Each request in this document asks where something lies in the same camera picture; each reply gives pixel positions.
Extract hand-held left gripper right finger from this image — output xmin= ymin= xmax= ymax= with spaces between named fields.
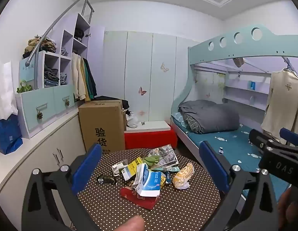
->
xmin=199 ymin=141 xmax=283 ymax=231

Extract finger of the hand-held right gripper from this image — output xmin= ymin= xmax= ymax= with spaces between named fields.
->
xmin=249 ymin=128 xmax=272 ymax=153
xmin=279 ymin=128 xmax=298 ymax=147

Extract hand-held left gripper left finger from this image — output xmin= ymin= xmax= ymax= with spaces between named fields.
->
xmin=21 ymin=144 xmax=103 ymax=231

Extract black packet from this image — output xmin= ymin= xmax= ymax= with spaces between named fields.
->
xmin=97 ymin=175 xmax=117 ymax=185

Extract small white carton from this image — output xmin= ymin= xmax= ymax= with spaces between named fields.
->
xmin=112 ymin=162 xmax=128 ymax=177

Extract yellow and white wrapper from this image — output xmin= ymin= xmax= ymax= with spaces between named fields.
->
xmin=172 ymin=162 xmax=195 ymax=189

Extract teal packet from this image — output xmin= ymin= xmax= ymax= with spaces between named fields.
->
xmin=152 ymin=166 xmax=179 ymax=174

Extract yellow carton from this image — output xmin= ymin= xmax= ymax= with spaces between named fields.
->
xmin=122 ymin=157 xmax=144 ymax=181

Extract small blue carton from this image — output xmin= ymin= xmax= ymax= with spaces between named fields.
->
xmin=152 ymin=171 xmax=173 ymax=186

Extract red packet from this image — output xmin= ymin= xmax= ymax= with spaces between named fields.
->
xmin=120 ymin=186 xmax=156 ymax=210

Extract green gloves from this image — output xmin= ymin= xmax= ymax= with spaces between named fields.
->
xmin=142 ymin=156 xmax=161 ymax=168

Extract blue and white medicine box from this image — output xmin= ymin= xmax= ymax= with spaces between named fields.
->
xmin=134 ymin=163 xmax=162 ymax=197

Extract person's right hand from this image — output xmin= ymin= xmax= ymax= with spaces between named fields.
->
xmin=276 ymin=186 xmax=298 ymax=231

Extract person's left hand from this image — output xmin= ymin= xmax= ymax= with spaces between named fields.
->
xmin=110 ymin=215 xmax=146 ymax=231

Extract teal candy-print mattress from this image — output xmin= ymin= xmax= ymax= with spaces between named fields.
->
xmin=172 ymin=115 xmax=292 ymax=201

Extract cream sweater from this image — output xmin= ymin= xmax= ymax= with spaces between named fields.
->
xmin=261 ymin=68 xmax=298 ymax=145

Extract large cardboard box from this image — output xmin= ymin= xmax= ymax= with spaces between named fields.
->
xmin=78 ymin=100 xmax=127 ymax=152

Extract low white cabinet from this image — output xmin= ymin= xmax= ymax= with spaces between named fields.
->
xmin=0 ymin=112 xmax=88 ymax=199

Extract grey duvet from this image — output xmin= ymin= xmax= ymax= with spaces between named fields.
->
xmin=178 ymin=100 xmax=240 ymax=134

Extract blue plaid pillow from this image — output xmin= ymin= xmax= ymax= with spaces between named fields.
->
xmin=172 ymin=112 xmax=189 ymax=128

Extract white plastic bag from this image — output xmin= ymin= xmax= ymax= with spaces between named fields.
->
xmin=126 ymin=112 xmax=139 ymax=128

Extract red storage bench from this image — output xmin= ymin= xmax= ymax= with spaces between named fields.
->
xmin=124 ymin=120 xmax=178 ymax=150

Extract black cloth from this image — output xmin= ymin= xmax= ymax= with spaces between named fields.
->
xmin=94 ymin=96 xmax=130 ymax=110

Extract yellow hanging garment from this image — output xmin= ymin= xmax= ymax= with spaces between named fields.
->
xmin=80 ymin=58 xmax=91 ymax=102

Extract beige hat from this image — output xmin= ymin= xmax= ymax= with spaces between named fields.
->
xmin=232 ymin=57 xmax=245 ymax=68

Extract dark hanging garment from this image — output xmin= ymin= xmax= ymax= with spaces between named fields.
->
xmin=87 ymin=58 xmax=98 ymax=98

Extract blue paper bag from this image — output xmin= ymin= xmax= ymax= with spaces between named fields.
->
xmin=0 ymin=114 xmax=23 ymax=155

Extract green hanging garment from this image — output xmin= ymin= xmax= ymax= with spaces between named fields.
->
xmin=84 ymin=59 xmax=94 ymax=99

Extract cream hanging jacket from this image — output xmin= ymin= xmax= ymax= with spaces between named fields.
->
xmin=71 ymin=54 xmax=87 ymax=100

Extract folded dark clothes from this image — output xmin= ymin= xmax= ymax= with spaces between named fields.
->
xmin=44 ymin=64 xmax=60 ymax=88

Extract green plant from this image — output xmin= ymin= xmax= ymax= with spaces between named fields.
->
xmin=16 ymin=80 xmax=33 ymax=94

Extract white paper bag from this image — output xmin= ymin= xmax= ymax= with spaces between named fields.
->
xmin=0 ymin=61 xmax=19 ymax=120

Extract white wardrobe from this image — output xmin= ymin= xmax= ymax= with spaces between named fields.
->
xmin=103 ymin=31 xmax=200 ymax=127

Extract pile of olive clothes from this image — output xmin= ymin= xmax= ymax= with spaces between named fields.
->
xmin=23 ymin=37 xmax=57 ymax=59

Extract lavender staircase cabinet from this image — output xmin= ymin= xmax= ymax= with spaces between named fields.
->
xmin=15 ymin=13 xmax=105 ymax=140

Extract dark folded garment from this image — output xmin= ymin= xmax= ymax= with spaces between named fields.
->
xmin=74 ymin=29 xmax=85 ymax=42

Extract grey metal handrail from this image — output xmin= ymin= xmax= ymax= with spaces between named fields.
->
xmin=27 ymin=0 xmax=95 ymax=90

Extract light blue bunk bed frame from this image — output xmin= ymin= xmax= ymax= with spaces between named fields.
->
xmin=170 ymin=24 xmax=298 ymax=164

